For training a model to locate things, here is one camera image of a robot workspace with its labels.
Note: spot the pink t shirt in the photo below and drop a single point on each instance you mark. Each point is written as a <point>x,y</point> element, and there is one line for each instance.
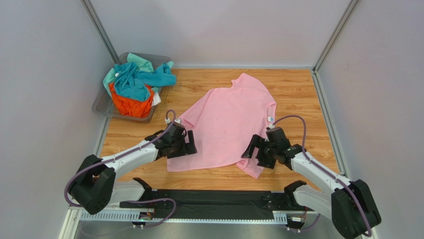
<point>223,122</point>

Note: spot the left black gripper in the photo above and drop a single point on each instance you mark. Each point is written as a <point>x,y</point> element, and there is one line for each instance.
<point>187,148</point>

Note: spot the orange t shirt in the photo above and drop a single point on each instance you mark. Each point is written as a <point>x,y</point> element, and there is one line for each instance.
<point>131,107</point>

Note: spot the mint green t shirt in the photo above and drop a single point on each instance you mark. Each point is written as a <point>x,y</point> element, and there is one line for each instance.
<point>143,64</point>

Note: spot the teal blue t shirt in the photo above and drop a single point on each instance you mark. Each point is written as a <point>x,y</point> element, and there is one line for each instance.
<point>132,83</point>

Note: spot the aluminium frame rail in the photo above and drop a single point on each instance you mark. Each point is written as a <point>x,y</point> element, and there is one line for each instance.
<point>143,218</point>

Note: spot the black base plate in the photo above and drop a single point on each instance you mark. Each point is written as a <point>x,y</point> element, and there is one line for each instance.
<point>216,204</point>

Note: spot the white t shirt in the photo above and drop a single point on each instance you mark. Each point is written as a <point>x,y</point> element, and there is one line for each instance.
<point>156,99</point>

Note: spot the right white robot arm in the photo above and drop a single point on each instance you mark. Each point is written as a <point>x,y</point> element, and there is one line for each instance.
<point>348,204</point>

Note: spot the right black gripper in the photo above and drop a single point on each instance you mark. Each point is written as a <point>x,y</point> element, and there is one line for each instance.
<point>259,151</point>

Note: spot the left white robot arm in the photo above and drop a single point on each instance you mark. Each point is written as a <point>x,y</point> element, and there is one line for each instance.
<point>96,183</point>

